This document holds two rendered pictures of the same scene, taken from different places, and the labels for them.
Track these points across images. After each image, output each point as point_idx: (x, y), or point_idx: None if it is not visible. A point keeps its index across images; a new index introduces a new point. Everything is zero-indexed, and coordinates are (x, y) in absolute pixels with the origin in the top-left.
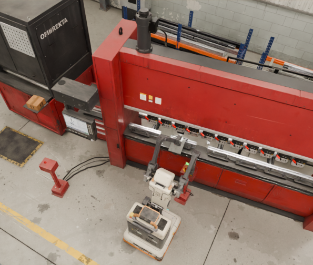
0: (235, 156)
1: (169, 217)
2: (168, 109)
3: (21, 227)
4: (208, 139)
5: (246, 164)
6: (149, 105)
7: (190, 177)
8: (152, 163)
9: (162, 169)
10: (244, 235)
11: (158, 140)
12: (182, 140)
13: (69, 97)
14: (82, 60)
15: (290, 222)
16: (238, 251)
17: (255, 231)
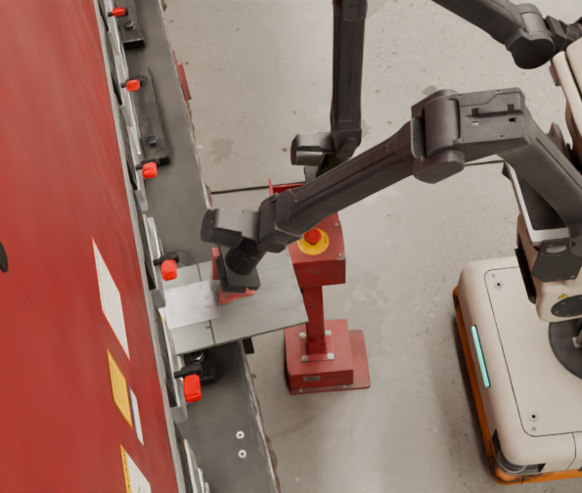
0: (114, 29)
1: (509, 299)
2: (115, 234)
3: None
4: (125, 91)
5: (119, 2)
6: (157, 464)
7: (324, 220)
8: None
9: None
10: (325, 101)
11: (522, 111)
12: (170, 286)
13: None
14: None
15: (178, 16)
16: (390, 94)
17: (284, 79)
